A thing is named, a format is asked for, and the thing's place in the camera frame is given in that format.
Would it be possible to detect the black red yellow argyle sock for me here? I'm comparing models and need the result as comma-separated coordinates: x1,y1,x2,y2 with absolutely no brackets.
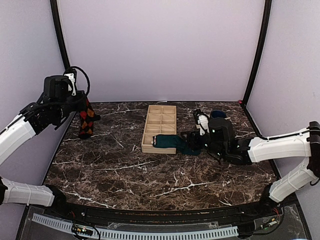
78,98,101,140

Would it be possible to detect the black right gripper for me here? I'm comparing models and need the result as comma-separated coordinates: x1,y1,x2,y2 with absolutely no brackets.
181,128,227,159

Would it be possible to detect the black front table rail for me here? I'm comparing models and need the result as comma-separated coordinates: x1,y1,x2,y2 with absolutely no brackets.
43,202,283,226

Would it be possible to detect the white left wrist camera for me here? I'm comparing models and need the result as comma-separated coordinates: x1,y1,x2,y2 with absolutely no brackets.
64,73,76,96

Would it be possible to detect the black right frame post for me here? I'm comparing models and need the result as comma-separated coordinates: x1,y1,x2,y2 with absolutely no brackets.
242,0,273,108

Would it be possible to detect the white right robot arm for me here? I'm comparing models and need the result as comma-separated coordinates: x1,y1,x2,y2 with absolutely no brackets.
186,115,320,217

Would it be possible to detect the black left frame post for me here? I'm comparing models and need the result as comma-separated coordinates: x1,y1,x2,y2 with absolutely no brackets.
49,0,71,70

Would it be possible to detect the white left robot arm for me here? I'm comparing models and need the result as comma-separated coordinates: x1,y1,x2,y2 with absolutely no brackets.
0,71,86,218

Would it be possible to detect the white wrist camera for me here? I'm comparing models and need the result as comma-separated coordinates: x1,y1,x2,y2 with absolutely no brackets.
64,73,76,96
193,109,210,136

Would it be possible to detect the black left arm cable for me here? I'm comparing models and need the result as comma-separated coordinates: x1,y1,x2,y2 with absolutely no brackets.
65,65,91,96

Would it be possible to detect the dark green sock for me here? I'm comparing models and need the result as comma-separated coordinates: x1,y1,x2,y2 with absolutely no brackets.
152,134,201,156

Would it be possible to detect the blue enamel mug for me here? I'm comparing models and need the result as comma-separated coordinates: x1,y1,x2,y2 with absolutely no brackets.
210,110,227,119

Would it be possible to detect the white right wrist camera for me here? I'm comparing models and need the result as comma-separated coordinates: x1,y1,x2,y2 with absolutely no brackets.
193,109,210,136

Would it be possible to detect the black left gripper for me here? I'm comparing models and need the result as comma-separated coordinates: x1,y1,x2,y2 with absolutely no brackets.
55,90,87,122

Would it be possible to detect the wooden compartment tray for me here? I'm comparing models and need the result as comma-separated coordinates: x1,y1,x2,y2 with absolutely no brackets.
141,105,177,155

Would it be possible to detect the white slotted cable duct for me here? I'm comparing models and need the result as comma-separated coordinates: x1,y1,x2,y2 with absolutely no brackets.
31,213,239,240

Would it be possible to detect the black frame post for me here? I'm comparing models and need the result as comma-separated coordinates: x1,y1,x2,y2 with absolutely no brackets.
242,0,273,108
49,0,71,70

